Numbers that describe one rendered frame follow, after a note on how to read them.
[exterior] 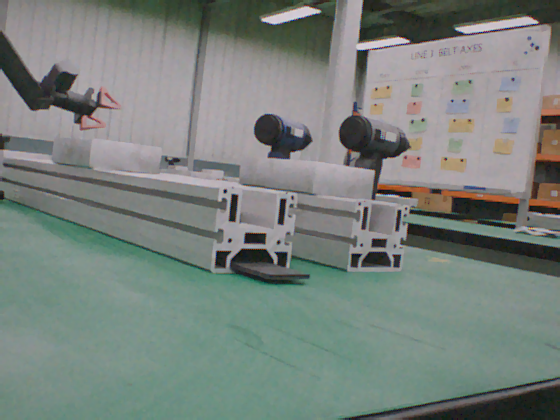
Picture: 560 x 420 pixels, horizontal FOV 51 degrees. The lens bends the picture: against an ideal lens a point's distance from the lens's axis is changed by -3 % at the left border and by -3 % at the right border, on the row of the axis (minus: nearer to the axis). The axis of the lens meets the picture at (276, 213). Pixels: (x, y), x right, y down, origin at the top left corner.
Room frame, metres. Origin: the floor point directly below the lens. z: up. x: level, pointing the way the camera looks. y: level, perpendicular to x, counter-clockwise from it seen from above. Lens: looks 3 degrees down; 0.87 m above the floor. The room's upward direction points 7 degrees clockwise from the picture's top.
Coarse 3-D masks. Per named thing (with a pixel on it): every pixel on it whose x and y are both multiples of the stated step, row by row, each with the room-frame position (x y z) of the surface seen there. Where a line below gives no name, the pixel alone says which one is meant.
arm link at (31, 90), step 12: (0, 24) 1.32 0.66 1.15; (0, 36) 1.32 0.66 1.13; (0, 48) 1.35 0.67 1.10; (12, 48) 1.37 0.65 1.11; (0, 60) 1.37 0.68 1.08; (12, 60) 1.40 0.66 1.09; (12, 72) 1.43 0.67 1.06; (24, 72) 1.46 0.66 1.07; (12, 84) 1.47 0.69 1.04; (24, 84) 1.48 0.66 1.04; (36, 84) 1.51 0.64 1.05; (24, 96) 1.51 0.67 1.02; (36, 96) 1.54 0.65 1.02
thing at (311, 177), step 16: (256, 160) 0.85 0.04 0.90; (272, 160) 0.82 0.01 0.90; (288, 160) 0.79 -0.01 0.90; (240, 176) 0.87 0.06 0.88; (256, 176) 0.84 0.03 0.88; (272, 176) 0.81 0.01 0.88; (288, 176) 0.79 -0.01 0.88; (304, 176) 0.76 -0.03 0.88; (320, 176) 0.76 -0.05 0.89; (336, 176) 0.77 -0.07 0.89; (352, 176) 0.79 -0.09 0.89; (368, 176) 0.81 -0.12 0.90; (304, 192) 0.76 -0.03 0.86; (320, 192) 0.76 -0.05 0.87; (336, 192) 0.78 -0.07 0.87; (352, 192) 0.80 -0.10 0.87; (368, 192) 0.82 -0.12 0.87
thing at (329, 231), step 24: (312, 216) 0.75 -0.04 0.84; (336, 216) 0.73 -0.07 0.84; (360, 216) 0.71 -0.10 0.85; (384, 216) 0.76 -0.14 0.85; (408, 216) 0.76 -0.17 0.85; (288, 240) 0.78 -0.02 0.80; (312, 240) 0.75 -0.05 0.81; (336, 240) 0.73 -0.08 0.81; (360, 240) 0.71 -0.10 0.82; (384, 240) 0.74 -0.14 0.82; (336, 264) 0.71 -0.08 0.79; (360, 264) 0.71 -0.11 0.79; (384, 264) 0.76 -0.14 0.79
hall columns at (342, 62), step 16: (352, 0) 9.23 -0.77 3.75; (336, 16) 9.41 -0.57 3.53; (352, 16) 9.25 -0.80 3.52; (336, 32) 9.43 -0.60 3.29; (352, 32) 9.27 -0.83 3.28; (336, 48) 9.45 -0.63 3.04; (352, 48) 9.30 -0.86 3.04; (336, 64) 9.47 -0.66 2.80; (352, 64) 9.32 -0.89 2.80; (336, 80) 9.45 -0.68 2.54; (352, 80) 9.34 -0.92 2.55; (336, 96) 9.20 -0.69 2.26; (336, 112) 9.20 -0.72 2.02; (336, 128) 9.22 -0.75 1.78; (320, 144) 9.41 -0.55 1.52; (336, 144) 9.24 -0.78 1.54; (320, 160) 9.42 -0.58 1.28; (336, 160) 9.26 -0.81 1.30
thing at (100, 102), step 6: (102, 90) 1.67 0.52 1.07; (102, 96) 1.66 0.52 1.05; (108, 96) 1.69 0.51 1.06; (96, 102) 1.66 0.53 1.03; (102, 102) 1.64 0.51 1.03; (114, 102) 1.70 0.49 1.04; (90, 108) 1.65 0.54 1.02; (96, 108) 1.65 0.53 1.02; (114, 108) 1.69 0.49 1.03; (120, 108) 1.71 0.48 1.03; (84, 114) 1.67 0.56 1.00; (90, 114) 1.67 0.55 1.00
